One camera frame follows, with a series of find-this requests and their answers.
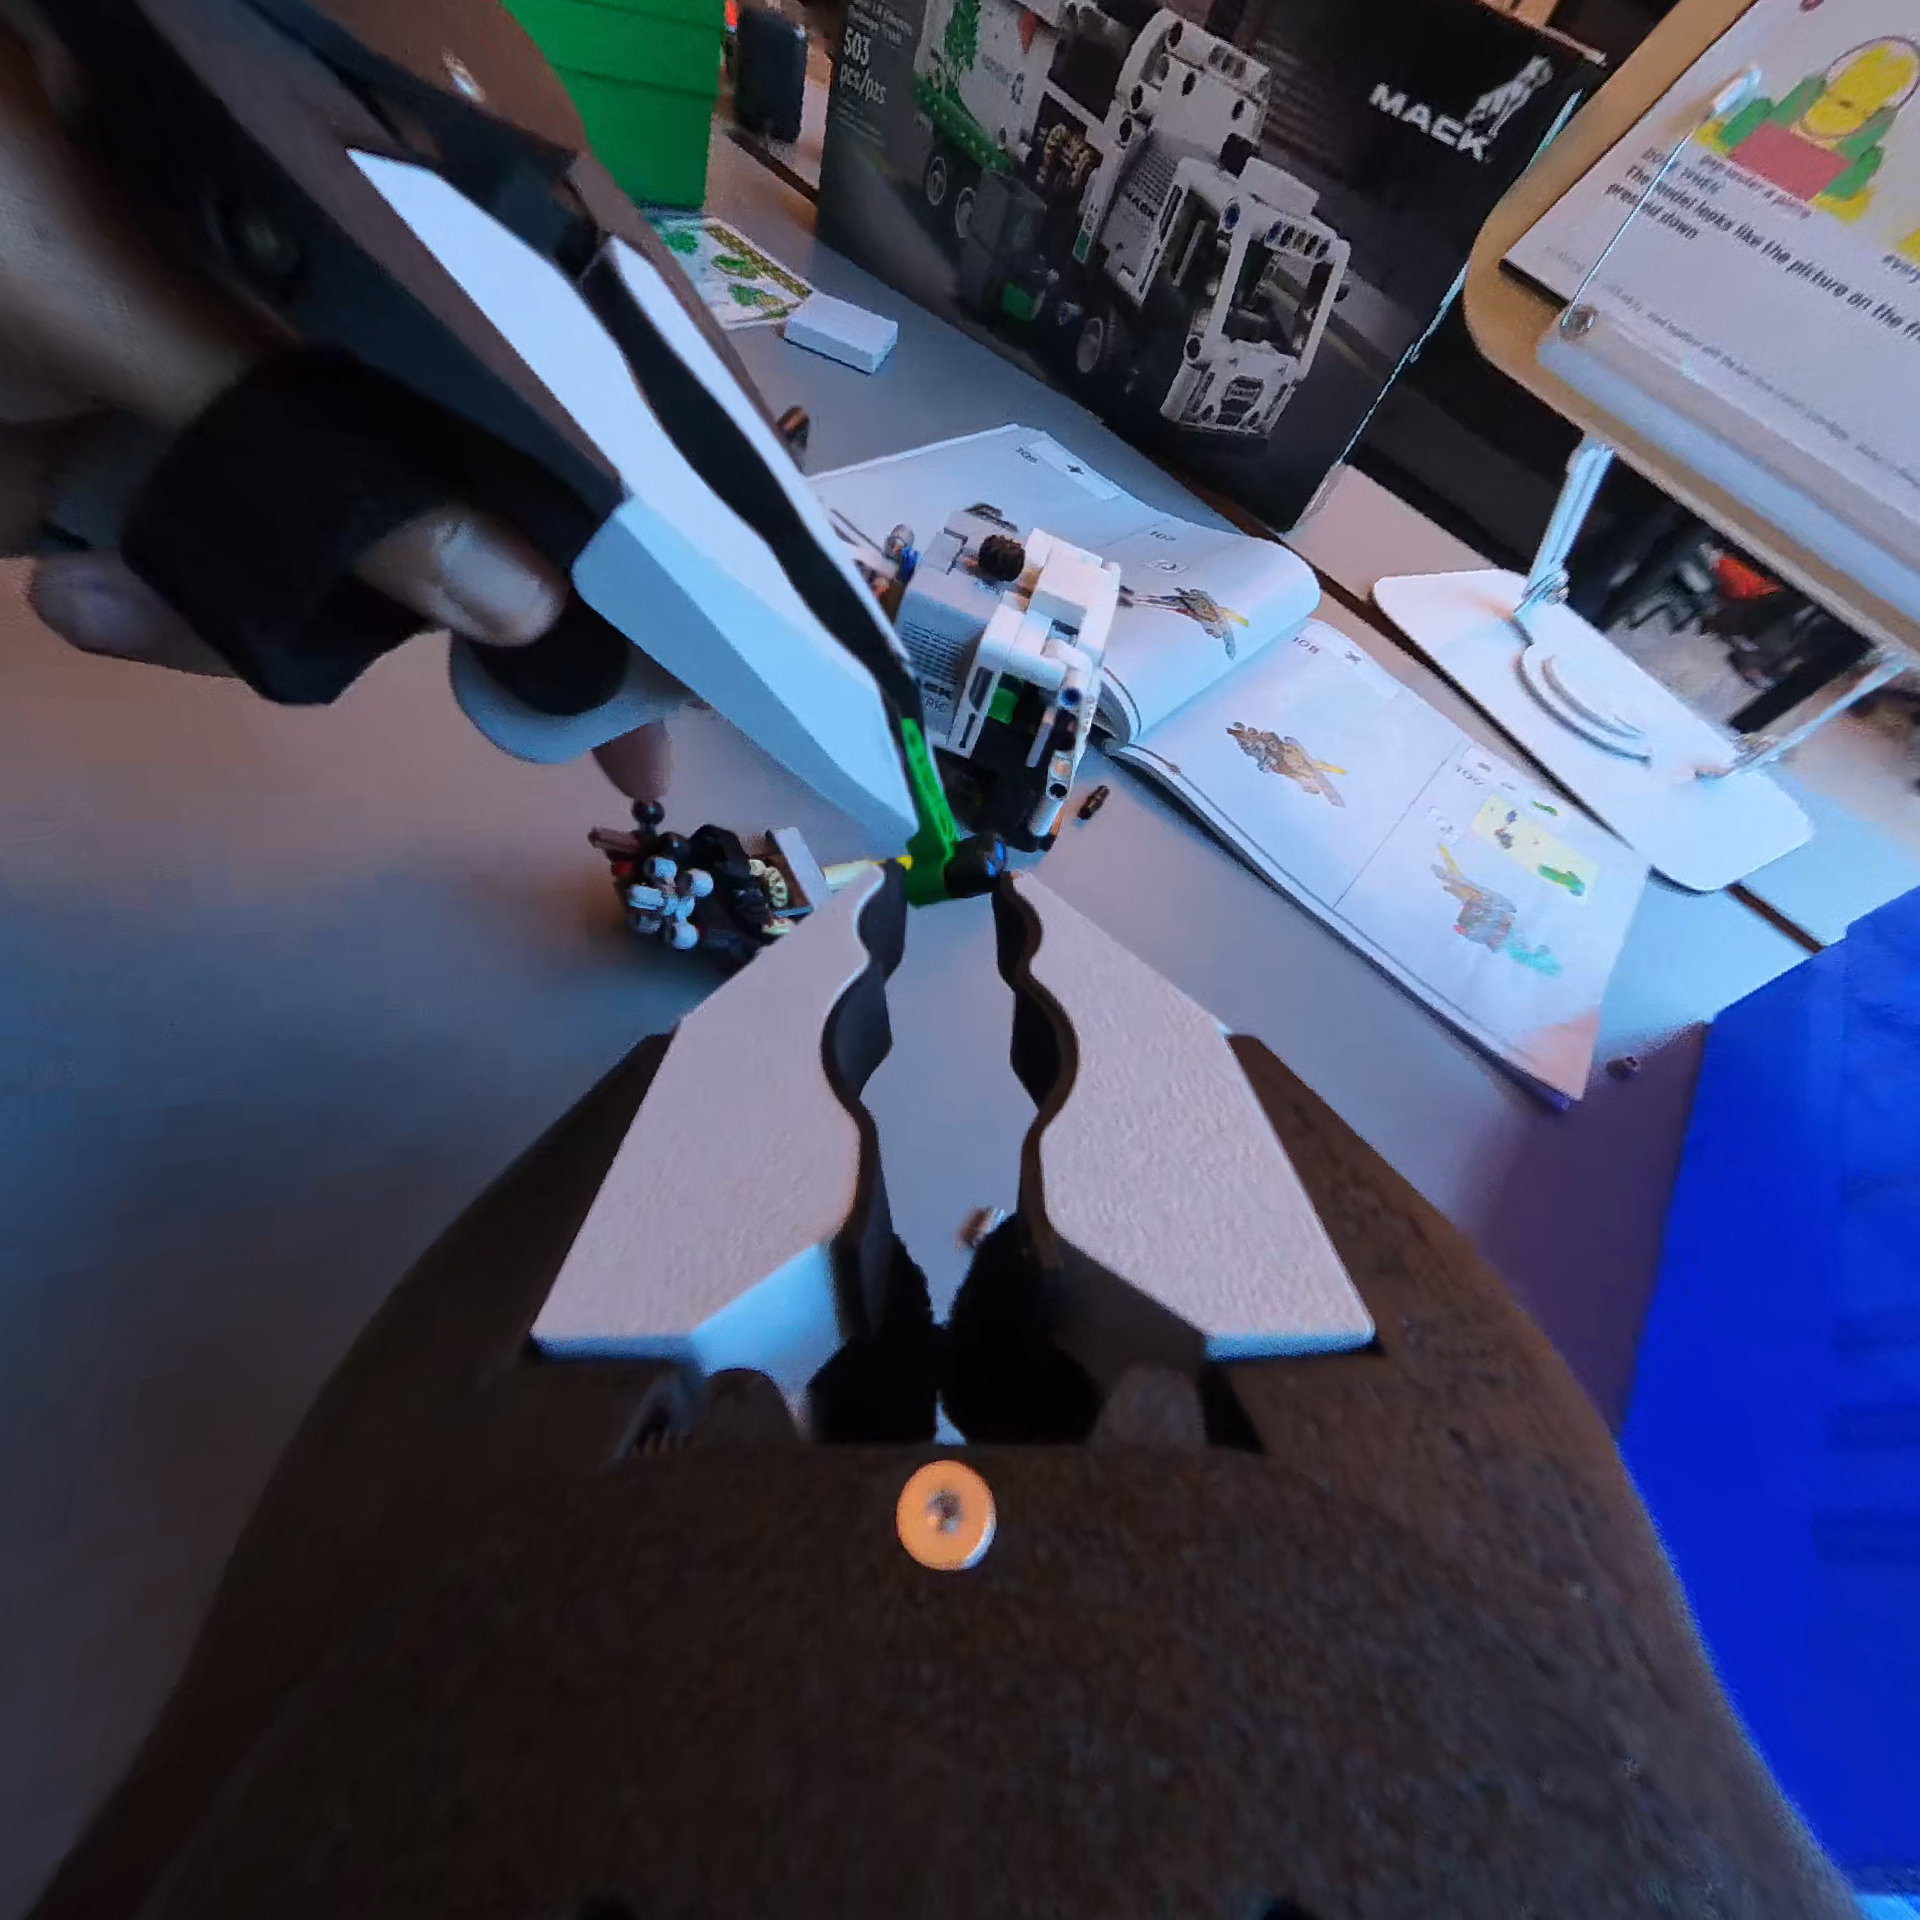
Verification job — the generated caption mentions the green lego beam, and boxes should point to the green lego beam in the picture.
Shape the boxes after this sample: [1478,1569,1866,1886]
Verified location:
[897,719,969,906]

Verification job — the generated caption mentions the blue plastic bin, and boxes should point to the blue plastic bin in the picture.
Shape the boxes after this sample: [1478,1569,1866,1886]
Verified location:
[1620,886,1920,1920]

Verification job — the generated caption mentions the partly built lego truck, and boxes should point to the partly built lego truck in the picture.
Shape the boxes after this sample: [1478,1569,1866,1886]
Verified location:
[884,511,1128,849]

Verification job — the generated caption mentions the black lego set box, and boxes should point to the black lego set box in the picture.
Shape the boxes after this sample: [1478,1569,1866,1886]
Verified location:
[816,0,1614,536]

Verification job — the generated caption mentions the green bin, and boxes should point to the green bin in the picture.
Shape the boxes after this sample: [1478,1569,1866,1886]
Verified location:
[502,0,730,214]

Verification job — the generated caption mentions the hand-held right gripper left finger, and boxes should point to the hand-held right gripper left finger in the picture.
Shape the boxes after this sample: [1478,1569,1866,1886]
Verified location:
[532,866,912,1398]

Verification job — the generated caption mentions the small black lego assembly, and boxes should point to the small black lego assembly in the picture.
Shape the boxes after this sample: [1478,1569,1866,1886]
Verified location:
[590,802,827,969]

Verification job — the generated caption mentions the small white block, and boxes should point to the small white block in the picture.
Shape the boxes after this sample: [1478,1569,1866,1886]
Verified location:
[785,294,899,375]

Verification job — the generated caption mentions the printed instruction sheet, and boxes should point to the printed instruction sheet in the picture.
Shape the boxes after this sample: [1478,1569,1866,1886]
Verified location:
[1504,0,1920,520]

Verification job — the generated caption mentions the green sticker sheet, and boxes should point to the green sticker sheet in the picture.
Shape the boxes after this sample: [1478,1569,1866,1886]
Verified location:
[652,218,812,330]

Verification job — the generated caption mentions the person's left hand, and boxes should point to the person's left hand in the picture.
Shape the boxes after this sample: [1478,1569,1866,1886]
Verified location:
[0,30,677,800]

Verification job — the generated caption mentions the lego instruction booklet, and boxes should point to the lego instruction booklet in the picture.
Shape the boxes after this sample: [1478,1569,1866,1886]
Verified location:
[810,427,1653,1105]

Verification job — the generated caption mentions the dark object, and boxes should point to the dark object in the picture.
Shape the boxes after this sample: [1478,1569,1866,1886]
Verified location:
[737,0,812,145]

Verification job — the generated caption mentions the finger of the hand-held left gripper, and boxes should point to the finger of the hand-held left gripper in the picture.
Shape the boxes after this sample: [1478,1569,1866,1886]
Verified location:
[348,147,921,859]
[577,231,923,722]

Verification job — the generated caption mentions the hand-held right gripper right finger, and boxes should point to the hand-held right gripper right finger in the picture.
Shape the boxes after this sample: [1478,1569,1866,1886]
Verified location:
[990,879,1377,1360]

